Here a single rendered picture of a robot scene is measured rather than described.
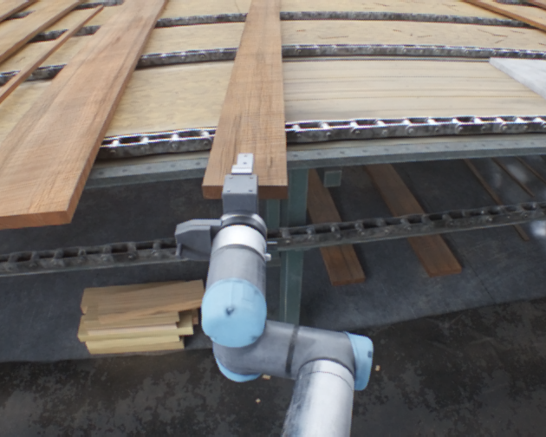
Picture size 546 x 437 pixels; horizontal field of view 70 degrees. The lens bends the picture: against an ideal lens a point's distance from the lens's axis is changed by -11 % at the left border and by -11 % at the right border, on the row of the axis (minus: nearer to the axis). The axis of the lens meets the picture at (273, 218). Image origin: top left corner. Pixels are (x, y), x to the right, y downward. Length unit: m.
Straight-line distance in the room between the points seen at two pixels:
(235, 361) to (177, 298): 0.84
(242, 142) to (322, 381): 0.49
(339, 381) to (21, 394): 1.29
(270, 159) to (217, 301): 0.35
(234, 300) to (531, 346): 1.44
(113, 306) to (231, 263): 0.95
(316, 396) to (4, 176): 0.68
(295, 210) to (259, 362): 0.64
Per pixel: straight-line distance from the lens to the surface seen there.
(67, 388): 1.58
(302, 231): 1.14
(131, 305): 1.43
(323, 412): 0.48
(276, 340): 0.58
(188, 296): 1.41
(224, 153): 0.79
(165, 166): 0.89
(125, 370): 1.55
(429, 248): 1.97
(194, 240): 0.61
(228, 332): 0.51
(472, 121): 1.14
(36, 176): 0.85
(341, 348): 0.57
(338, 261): 1.81
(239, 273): 0.52
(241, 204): 0.60
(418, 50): 1.69
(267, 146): 0.81
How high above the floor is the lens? 1.27
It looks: 38 degrees down
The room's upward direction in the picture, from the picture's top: straight up
